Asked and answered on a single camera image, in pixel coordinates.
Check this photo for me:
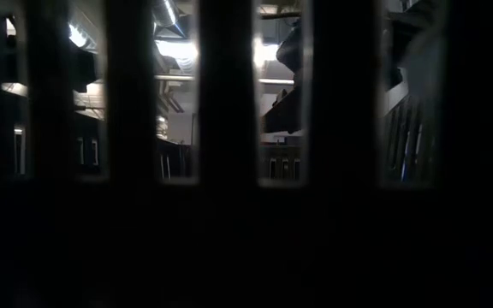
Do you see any black slotted plastic basket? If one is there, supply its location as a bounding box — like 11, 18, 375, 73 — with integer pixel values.
0, 0, 493, 308

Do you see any silver ventilation duct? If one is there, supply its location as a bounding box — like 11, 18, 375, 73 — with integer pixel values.
151, 0, 187, 27

